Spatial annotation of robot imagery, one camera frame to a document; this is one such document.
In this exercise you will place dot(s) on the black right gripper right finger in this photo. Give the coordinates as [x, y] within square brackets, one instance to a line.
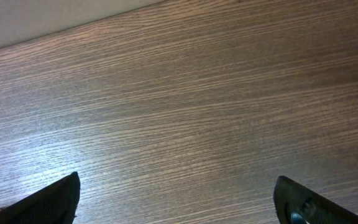
[295, 203]

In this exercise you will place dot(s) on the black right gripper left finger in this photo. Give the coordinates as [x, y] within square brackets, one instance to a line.
[54, 204]

